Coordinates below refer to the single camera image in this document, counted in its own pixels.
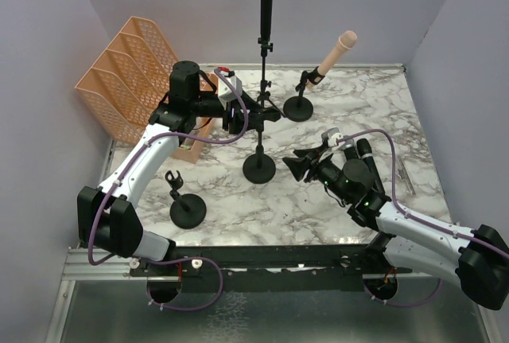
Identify round-base mic stand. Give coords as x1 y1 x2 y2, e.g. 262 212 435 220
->
243 124 276 184
165 170 207 230
283 67 324 123

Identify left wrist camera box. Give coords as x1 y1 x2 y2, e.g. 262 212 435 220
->
215 68 243 107

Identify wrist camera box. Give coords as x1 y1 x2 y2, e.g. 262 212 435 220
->
215 68 243 107
320 127 345 161

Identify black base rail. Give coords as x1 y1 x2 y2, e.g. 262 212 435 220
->
130 239 413 294

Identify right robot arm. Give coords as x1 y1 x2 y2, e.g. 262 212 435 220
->
283 138 508 310

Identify silver-head black microphone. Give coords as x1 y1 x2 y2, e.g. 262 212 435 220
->
340 138 359 161

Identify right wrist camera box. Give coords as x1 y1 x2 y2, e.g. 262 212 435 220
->
320 127 345 161

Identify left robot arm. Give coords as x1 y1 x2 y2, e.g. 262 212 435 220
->
77 60 282 265

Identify black tripod mic stand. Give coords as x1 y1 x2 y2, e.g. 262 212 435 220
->
257 36 285 118

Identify beige microphone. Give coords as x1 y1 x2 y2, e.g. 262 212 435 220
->
306 30 358 88

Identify orange plastic file organizer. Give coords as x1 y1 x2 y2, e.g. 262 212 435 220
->
74 16 220 165

